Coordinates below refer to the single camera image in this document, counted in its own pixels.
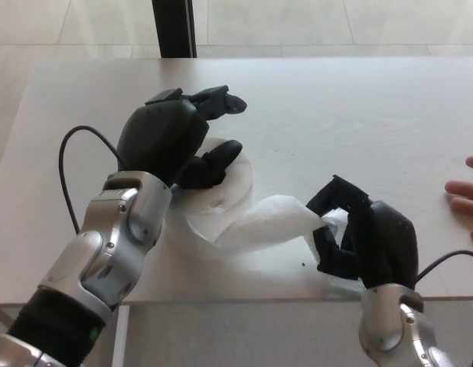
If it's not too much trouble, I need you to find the bare person hand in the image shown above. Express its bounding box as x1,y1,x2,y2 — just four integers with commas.
444,154,473,244

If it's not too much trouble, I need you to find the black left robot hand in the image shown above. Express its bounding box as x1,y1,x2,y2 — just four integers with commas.
116,84,248,190

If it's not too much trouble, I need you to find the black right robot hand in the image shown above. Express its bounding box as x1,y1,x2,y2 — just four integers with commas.
305,174,421,291

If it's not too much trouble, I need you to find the white toilet paper roll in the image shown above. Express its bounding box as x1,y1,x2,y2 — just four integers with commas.
165,136,257,261

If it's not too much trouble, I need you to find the white straight table leg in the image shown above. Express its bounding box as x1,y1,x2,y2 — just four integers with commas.
112,305,131,367

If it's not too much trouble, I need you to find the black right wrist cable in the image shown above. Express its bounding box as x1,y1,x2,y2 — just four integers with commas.
411,249,473,288

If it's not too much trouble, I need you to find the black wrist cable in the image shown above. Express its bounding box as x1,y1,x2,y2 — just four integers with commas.
411,249,473,288
58,125,125,235

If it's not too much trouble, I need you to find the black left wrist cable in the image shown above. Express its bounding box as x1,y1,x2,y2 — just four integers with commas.
58,125,125,235

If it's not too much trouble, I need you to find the black window frame post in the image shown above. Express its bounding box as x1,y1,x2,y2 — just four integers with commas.
151,0,199,60

